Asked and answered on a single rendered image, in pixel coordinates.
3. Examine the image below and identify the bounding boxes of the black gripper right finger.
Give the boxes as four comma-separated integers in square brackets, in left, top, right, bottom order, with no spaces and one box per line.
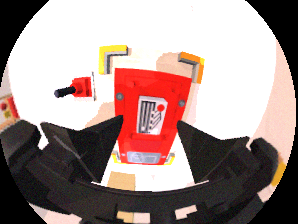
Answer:
[176,120,250,184]

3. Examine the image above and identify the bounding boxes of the grey rectangular block with notch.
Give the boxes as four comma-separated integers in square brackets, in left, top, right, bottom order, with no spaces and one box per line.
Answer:
[136,96,168,135]

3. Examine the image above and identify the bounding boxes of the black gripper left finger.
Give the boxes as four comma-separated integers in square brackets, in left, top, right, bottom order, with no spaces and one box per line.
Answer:
[39,115,124,184]

